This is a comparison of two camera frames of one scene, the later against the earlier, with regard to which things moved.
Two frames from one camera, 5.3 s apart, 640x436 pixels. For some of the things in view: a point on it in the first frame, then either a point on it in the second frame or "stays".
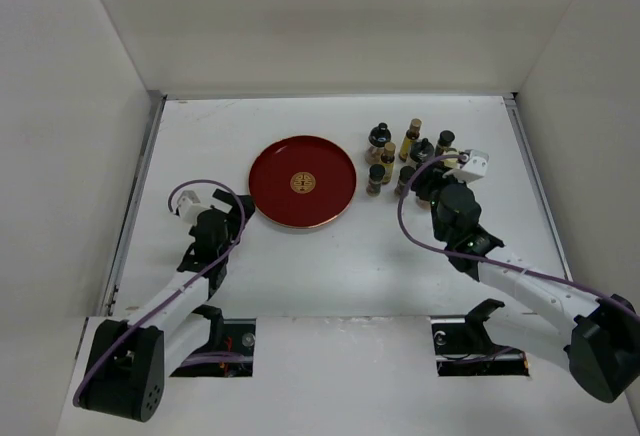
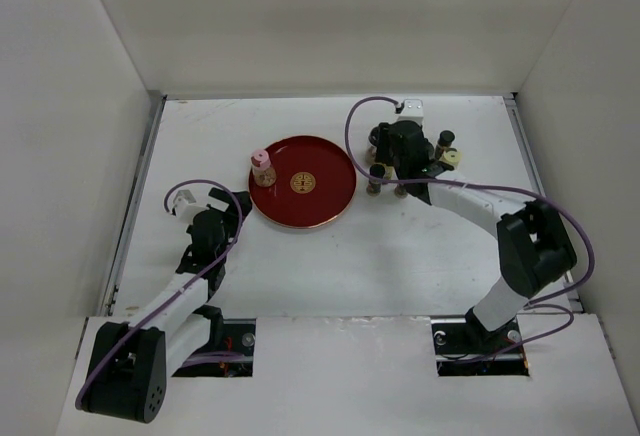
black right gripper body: [432, 183] → [396, 163]
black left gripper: [234, 220] stays
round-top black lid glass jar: [378, 137] stays
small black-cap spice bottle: [374, 185] stays
